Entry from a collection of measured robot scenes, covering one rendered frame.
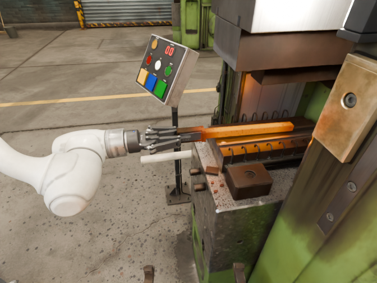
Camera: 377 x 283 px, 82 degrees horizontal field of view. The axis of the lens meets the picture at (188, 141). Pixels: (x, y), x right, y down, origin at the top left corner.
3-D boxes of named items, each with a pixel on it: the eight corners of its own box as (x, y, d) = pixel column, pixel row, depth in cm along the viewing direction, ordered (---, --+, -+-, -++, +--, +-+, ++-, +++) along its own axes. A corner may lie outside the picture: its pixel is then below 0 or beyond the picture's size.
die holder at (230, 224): (207, 274, 90) (216, 211, 62) (190, 200, 119) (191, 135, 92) (326, 249, 98) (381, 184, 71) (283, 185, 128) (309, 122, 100)
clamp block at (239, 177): (233, 201, 65) (236, 187, 61) (224, 181, 72) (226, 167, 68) (270, 195, 67) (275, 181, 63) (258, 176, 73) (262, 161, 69)
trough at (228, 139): (219, 148, 74) (219, 145, 73) (214, 138, 78) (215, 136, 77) (327, 135, 80) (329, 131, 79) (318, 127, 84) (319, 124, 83)
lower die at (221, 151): (221, 173, 75) (224, 154, 69) (206, 138, 90) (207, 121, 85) (329, 158, 81) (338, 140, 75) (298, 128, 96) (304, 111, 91)
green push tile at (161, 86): (161, 98, 105) (166, 84, 103) (153, 93, 110) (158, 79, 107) (164, 99, 106) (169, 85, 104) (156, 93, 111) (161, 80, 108)
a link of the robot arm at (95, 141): (114, 148, 75) (109, 173, 64) (66, 154, 73) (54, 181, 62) (106, 121, 69) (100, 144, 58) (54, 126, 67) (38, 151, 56)
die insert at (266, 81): (261, 85, 61) (266, 64, 57) (250, 76, 67) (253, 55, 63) (353, 78, 65) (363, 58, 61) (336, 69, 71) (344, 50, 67)
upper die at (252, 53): (235, 72, 53) (240, 28, 47) (212, 49, 68) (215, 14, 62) (381, 61, 59) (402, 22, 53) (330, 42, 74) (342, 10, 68)
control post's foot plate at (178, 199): (166, 206, 171) (166, 199, 165) (164, 185, 188) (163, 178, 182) (193, 202, 174) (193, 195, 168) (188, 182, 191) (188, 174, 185)
